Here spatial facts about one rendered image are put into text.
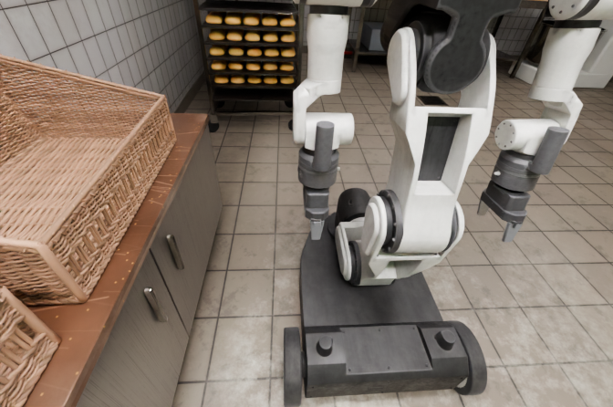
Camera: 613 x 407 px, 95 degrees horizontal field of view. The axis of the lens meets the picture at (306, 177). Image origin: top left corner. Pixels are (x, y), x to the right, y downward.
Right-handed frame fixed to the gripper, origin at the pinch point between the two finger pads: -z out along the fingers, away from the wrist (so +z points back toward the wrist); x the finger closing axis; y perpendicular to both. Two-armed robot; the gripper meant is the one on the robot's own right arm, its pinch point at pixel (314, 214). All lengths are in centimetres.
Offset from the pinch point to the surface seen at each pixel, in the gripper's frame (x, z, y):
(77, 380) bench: 33.9, -1.2, -36.6
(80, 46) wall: -79, 24, -91
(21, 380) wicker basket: 35, 2, -42
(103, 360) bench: 29.2, -6.0, -37.2
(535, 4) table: -298, 50, 273
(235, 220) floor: -56, -51, -32
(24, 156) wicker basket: -20, 5, -80
